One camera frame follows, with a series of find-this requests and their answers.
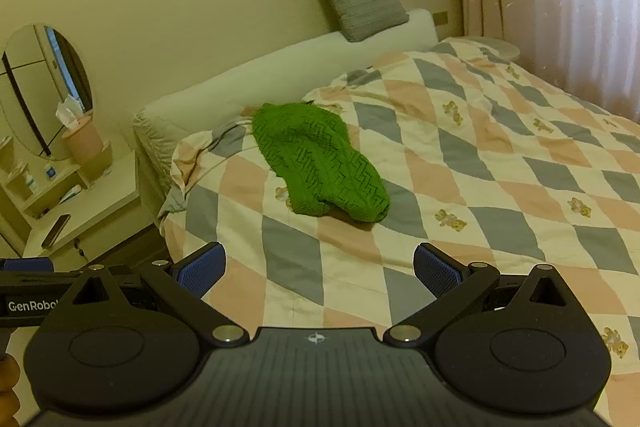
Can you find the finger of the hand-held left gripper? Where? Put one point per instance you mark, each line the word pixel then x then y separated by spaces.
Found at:
pixel 27 264

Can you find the white long bolster pillow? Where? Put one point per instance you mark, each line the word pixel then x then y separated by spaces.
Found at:
pixel 240 82

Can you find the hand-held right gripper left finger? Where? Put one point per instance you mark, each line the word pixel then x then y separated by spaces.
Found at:
pixel 200 271

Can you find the white tissue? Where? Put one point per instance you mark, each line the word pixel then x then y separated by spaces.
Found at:
pixel 69 112

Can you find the round white side table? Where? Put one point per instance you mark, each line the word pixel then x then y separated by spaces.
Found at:
pixel 500 49

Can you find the person's left hand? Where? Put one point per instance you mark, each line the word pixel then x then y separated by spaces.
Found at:
pixel 7 389

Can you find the green knitted sweater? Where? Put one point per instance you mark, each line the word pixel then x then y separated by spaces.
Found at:
pixel 320 157

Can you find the smartphone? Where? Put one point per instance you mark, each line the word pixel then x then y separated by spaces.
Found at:
pixel 56 232

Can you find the white dressing table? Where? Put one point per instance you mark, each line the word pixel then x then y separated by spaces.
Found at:
pixel 100 197

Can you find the wall socket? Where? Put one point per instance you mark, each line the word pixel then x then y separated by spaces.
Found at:
pixel 441 18

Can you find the round mirror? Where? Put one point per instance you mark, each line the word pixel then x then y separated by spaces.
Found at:
pixel 35 92

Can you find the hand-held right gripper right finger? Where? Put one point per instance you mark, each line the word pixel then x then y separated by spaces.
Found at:
pixel 437 272

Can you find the white sheer curtain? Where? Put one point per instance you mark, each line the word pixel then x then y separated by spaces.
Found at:
pixel 575 7

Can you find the diamond patterned quilt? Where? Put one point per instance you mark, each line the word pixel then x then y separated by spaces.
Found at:
pixel 450 167

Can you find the pink round tissue box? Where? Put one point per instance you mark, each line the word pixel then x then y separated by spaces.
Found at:
pixel 85 144

